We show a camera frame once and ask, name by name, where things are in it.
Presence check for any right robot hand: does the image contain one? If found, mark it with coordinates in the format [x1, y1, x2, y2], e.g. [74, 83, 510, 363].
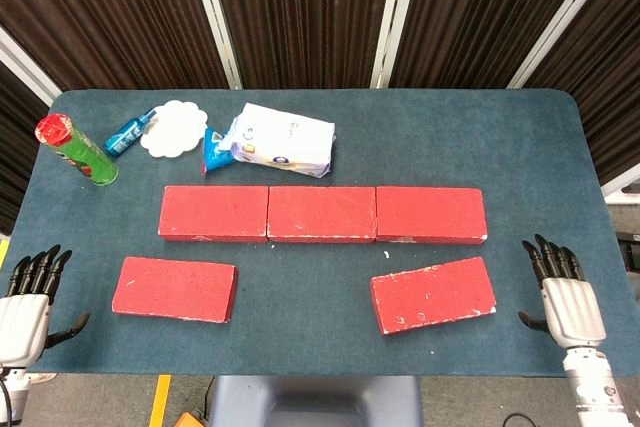
[518, 234, 609, 351]

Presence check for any red brick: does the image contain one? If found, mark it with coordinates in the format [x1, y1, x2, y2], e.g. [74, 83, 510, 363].
[158, 185, 271, 243]
[369, 256, 498, 337]
[374, 186, 489, 246]
[111, 256, 239, 324]
[266, 185, 378, 244]

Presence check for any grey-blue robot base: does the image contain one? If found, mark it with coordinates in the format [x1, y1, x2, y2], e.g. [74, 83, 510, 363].
[208, 375, 424, 427]

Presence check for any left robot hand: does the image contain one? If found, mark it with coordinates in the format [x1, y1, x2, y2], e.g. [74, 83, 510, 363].
[0, 244, 92, 366]

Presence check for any white tissue pack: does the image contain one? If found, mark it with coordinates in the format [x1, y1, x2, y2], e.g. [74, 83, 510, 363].
[215, 102, 336, 179]

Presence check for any brown ribbed partition panel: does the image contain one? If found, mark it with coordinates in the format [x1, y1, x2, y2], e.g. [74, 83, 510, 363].
[524, 0, 640, 184]
[0, 64, 50, 236]
[207, 0, 401, 90]
[392, 0, 609, 90]
[0, 0, 231, 92]

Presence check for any yellow floor tape strip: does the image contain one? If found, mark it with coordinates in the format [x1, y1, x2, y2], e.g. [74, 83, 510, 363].
[148, 374, 172, 427]

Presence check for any thin black floor cable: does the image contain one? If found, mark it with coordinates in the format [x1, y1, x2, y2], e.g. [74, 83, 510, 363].
[502, 412, 539, 427]
[199, 375, 217, 421]

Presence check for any blue felt table cover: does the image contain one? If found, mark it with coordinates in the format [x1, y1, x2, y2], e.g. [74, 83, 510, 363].
[0, 88, 640, 378]

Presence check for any orange box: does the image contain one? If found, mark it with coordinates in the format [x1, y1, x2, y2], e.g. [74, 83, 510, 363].
[174, 411, 209, 427]

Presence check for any white partition post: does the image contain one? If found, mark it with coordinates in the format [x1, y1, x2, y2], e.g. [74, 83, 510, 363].
[185, 0, 244, 91]
[0, 29, 62, 106]
[370, 0, 424, 90]
[507, 0, 626, 90]

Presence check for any blue snack packet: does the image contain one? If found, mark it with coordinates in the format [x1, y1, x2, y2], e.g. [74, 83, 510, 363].
[201, 126, 236, 177]

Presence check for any black device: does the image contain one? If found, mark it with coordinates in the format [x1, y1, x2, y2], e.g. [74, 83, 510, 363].
[617, 231, 640, 273]

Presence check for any green chips can red lid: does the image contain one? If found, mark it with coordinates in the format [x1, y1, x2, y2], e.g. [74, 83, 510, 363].
[34, 114, 120, 187]

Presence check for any white flower-shaped plate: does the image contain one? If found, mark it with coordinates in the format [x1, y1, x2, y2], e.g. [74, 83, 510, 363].
[139, 100, 209, 159]

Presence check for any blue spray bottle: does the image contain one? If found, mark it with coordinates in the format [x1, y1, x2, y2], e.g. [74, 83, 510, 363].
[103, 108, 157, 158]

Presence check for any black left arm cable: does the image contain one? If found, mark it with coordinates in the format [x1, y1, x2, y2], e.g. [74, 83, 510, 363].
[0, 375, 12, 423]

